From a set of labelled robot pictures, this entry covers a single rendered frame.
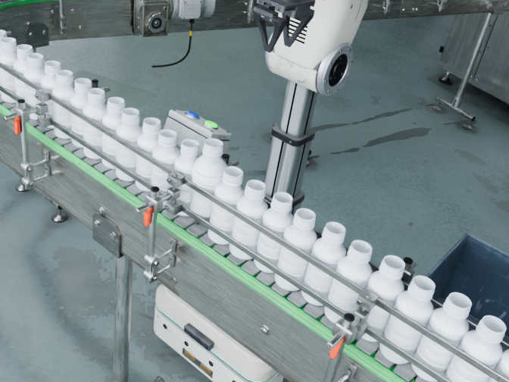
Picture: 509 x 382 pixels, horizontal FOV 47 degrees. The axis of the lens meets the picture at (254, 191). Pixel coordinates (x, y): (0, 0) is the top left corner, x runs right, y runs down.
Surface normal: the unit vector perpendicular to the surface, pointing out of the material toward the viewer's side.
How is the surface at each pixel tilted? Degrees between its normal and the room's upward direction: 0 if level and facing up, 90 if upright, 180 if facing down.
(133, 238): 90
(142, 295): 0
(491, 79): 88
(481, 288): 90
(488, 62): 90
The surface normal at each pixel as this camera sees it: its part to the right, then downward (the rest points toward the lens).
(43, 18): 0.69, 0.48
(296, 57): -0.63, 0.36
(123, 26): 0.53, 0.54
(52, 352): 0.15, -0.82
